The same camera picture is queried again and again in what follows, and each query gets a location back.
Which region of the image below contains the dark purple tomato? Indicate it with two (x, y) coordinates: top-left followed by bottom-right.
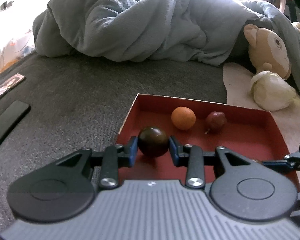
(138, 126), (170, 158)

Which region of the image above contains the orange kumquat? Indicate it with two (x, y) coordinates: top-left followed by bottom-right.
(171, 107), (196, 130)

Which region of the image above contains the red cardboard tray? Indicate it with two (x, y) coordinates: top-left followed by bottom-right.
(116, 94), (290, 185)

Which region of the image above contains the grey bed sheet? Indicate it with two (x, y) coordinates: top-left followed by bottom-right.
(0, 53), (226, 231)

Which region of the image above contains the plush cabbage toy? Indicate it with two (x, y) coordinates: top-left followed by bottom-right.
(250, 71), (300, 112)

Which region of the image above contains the monkey plush toy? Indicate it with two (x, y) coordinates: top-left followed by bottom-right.
(243, 24), (291, 80)

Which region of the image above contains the black remote control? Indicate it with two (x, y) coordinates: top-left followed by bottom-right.
(0, 100), (31, 145)

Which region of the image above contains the grey-blue blanket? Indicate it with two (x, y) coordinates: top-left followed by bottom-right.
(33, 0), (300, 92)

